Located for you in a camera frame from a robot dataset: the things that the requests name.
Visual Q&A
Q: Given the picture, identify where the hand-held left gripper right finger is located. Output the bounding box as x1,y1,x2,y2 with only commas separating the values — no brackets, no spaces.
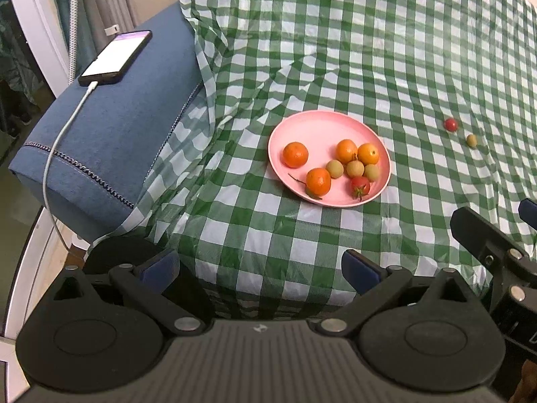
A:
308,250,481,337

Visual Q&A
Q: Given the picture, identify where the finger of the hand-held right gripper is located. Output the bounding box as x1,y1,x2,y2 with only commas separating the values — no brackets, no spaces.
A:
519,198,537,260
450,207,531,276

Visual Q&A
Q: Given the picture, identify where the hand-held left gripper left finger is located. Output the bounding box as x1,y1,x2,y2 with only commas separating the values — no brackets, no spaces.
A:
50,249,207,337

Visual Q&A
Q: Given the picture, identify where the mandarin orange with stem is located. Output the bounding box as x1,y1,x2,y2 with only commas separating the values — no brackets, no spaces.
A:
289,168,332,200

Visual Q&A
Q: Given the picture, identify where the smooth oval yellow-orange orange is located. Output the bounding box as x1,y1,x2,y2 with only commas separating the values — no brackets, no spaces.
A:
357,143,381,166

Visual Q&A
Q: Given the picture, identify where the pink plate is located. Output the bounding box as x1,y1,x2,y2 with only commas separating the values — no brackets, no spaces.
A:
268,110,392,209

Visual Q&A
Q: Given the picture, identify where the small round orange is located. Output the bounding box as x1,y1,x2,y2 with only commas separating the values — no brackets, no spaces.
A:
336,139,358,164

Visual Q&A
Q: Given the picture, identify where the rough-skinned mandarin orange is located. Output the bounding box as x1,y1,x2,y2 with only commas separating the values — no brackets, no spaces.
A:
282,141,310,169

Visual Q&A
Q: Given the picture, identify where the white curved furniture edge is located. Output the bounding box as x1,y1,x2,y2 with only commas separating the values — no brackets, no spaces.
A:
0,208,72,403

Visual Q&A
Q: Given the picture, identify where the blue fabric cushion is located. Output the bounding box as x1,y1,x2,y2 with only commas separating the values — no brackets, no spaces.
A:
8,2,204,244

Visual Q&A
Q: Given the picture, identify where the black smartphone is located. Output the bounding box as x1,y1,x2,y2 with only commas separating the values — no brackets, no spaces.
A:
78,30,153,86

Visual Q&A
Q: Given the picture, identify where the green white checked tablecloth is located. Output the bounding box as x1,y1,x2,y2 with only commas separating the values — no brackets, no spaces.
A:
94,0,537,320

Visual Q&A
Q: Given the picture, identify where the teal patterned cloth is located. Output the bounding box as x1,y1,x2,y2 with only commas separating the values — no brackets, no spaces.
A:
0,0,43,105

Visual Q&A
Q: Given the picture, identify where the grey curtain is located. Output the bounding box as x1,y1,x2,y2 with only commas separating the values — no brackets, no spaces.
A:
54,0,141,57

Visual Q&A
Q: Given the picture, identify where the white charging cable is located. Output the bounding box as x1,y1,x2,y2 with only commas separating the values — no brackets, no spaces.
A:
42,81,99,255

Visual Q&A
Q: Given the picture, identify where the white door frame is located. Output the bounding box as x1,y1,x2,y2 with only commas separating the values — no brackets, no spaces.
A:
4,0,70,97

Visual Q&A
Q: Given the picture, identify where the striped braided cord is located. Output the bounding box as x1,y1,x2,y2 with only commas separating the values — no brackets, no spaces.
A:
67,0,82,86

